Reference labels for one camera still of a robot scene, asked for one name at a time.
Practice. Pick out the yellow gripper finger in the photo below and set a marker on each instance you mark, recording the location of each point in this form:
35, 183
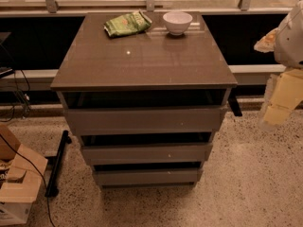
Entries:
283, 93
267, 43

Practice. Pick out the grey drawer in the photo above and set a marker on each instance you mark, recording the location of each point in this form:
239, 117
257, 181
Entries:
104, 122
115, 178
146, 154

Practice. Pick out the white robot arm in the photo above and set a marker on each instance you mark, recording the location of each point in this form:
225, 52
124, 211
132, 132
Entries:
289, 39

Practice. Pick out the grey drawer cabinet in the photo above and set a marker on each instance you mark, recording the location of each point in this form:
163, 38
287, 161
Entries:
150, 70

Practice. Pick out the grey bottom drawer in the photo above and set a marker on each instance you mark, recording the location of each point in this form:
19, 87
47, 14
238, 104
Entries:
115, 178

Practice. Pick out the grey top drawer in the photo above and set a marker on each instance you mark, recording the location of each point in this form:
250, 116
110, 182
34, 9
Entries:
104, 122

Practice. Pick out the black stand leg right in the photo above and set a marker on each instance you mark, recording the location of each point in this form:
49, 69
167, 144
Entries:
234, 104

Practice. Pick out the white bowl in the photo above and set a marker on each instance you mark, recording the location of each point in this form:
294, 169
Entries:
177, 22

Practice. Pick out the green snack bag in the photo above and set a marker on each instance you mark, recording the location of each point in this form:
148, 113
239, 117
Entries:
127, 24

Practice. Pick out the black floor stand bar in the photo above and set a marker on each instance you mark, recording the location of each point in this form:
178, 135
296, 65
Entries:
52, 189

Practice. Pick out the brown cardboard box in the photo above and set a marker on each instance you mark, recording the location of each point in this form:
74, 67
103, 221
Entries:
21, 178

